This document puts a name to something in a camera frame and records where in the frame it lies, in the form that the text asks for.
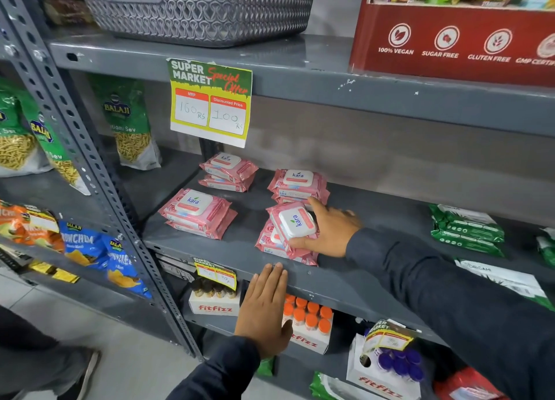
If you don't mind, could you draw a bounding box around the person's leg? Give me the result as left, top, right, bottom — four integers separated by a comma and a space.
0, 306, 89, 400

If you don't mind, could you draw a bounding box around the brown snack packet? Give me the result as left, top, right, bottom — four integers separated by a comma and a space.
30, 0, 95, 26

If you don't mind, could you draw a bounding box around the cluster of orange capped bottles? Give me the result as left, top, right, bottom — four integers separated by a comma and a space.
283, 294, 334, 336

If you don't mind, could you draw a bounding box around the cluster of brown bottles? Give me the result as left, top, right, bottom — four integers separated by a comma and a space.
192, 278, 238, 300

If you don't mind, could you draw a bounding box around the red cardboard display box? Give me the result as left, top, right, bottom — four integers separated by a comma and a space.
349, 0, 555, 87

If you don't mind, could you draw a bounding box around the large green yellow offer sign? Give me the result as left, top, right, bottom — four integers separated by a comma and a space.
167, 58, 253, 149

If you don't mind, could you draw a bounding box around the white box of orange bottles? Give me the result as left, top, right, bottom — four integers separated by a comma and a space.
282, 319, 334, 355

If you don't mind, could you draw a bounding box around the blue chips packet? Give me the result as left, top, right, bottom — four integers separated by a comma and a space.
58, 220, 110, 270
102, 235, 153, 300

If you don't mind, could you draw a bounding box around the white green wipes pack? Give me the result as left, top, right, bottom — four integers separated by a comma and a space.
454, 259, 555, 312

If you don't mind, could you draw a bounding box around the green white packet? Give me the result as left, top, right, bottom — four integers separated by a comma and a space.
309, 371, 370, 400

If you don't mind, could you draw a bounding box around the person's dark shoe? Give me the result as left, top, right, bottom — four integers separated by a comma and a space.
58, 349, 101, 400

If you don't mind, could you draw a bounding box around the white box of brown bottles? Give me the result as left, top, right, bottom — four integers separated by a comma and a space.
188, 288, 242, 317

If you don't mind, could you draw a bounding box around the grey plastic lattice basket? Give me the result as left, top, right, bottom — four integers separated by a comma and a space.
71, 0, 316, 48

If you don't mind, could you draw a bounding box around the person's left forearm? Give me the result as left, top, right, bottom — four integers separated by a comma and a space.
167, 336, 261, 400

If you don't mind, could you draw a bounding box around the group of pink wipes packs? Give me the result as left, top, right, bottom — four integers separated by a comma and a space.
159, 153, 330, 267

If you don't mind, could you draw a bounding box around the person's left hand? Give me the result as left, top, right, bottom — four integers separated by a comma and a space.
235, 263, 294, 360

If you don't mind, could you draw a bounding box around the green snack packet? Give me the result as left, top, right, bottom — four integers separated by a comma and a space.
0, 79, 53, 178
17, 90, 92, 196
89, 75, 162, 171

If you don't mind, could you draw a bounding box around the grey metal shelf rack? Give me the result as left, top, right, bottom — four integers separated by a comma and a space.
43, 0, 555, 400
0, 0, 202, 359

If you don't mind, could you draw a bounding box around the cluster of purple capped bottles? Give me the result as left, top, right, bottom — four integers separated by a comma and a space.
376, 348, 425, 383

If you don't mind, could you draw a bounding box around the white shelf edge label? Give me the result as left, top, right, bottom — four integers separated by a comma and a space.
155, 253, 196, 283

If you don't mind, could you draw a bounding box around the orange snack packet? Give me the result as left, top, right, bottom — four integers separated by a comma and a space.
0, 200, 65, 253

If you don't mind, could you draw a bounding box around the person's right hand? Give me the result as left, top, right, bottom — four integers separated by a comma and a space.
288, 197, 363, 258

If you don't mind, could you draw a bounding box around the red packet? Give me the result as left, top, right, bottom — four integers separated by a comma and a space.
434, 367, 511, 400

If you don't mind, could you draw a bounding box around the person's right forearm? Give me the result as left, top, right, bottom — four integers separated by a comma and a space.
345, 227, 555, 400

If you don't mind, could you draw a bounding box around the pink wipes packet white lid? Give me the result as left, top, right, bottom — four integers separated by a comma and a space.
266, 201, 321, 259

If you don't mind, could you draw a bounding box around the white box of purple bottles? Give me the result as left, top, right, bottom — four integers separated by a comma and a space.
346, 334, 422, 400

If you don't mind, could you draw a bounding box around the small yellow price tag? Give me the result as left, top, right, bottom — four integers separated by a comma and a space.
194, 258, 238, 291
362, 319, 415, 357

